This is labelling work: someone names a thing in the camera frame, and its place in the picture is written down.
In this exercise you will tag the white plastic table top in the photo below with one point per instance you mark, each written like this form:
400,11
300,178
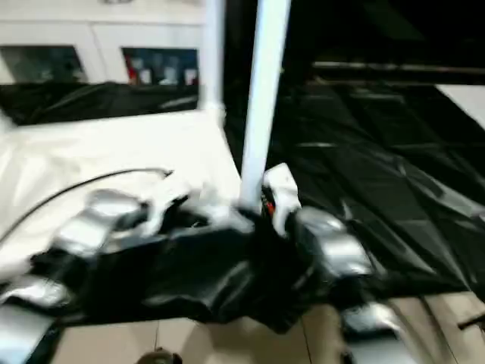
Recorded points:
113,151

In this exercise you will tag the white plastic table leg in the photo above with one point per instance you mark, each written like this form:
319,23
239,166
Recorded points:
263,95
213,57
5,117

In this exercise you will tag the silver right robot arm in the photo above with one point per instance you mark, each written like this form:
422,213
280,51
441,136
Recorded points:
333,242

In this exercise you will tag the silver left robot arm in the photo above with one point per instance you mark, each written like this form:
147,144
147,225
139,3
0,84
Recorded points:
94,216

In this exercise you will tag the black plastic mat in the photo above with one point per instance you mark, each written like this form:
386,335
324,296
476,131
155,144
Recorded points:
379,170

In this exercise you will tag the dark rounded robot foot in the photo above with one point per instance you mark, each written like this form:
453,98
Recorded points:
161,356

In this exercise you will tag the white blue carton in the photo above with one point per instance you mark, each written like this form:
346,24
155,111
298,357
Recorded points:
168,76

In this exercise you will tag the red box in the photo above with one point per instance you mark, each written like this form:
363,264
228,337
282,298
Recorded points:
132,74

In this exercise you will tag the white glass-door cabinet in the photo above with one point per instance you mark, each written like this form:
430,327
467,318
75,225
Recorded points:
94,38

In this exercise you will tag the large black box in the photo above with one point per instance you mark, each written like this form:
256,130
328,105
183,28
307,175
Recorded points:
379,30

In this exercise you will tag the grey flat board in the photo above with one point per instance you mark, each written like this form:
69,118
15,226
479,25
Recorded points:
464,106

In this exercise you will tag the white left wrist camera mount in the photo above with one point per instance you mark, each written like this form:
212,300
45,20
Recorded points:
166,201

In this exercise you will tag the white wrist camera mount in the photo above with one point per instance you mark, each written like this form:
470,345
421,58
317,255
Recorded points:
166,201
282,189

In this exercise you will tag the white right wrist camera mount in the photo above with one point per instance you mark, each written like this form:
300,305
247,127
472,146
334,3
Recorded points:
282,189

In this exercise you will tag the dark horizontal metal rail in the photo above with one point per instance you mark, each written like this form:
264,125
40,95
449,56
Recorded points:
398,68

